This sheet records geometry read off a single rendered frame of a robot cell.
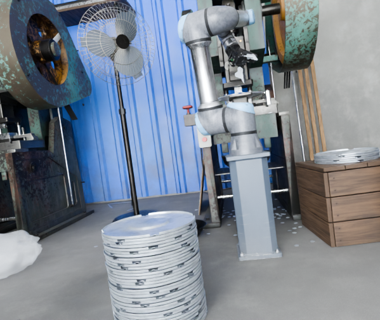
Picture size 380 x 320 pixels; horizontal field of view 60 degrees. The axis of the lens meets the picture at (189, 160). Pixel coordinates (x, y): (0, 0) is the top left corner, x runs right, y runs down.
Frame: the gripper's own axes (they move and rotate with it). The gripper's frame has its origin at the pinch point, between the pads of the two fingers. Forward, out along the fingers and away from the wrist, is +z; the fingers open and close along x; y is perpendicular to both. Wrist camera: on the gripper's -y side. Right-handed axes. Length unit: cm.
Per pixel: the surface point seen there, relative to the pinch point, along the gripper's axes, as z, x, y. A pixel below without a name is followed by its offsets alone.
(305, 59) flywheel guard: -16, -1, -50
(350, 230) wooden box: 87, -13, -13
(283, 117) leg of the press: 13.5, -20.9, -27.3
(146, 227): 75, 1, 79
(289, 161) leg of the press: 34, -36, -29
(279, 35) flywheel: -63, -14, -66
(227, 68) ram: -35.3, -25.4, -12.9
